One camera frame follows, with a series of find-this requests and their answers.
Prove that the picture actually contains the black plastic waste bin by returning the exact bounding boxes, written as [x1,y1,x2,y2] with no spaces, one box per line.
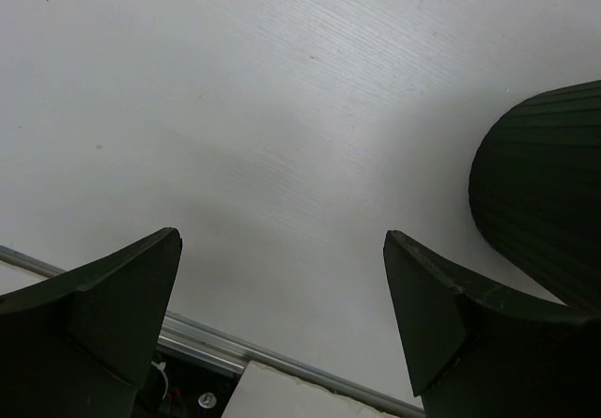
[469,81,600,313]

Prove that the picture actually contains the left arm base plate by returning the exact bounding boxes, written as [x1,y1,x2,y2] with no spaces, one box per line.
[131,348,240,417]

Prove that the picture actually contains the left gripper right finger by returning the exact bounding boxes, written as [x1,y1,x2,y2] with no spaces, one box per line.
[383,230,600,417]

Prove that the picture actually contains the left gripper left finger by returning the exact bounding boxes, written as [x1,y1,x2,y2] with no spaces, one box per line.
[1,227,182,417]

